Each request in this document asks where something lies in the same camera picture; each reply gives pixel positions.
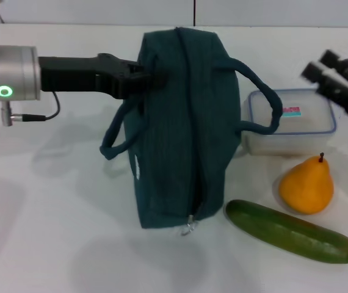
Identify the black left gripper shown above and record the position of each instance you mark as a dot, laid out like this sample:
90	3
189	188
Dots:
76	74

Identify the dark teal fabric bag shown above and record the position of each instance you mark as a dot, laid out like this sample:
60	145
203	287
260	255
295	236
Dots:
174	122

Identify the clear plastic food container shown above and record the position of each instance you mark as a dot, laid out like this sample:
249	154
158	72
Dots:
302	131

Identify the orange pear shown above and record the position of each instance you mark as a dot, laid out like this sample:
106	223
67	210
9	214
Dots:
306	189

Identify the green cucumber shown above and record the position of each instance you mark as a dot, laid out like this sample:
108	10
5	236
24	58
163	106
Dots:
290	233

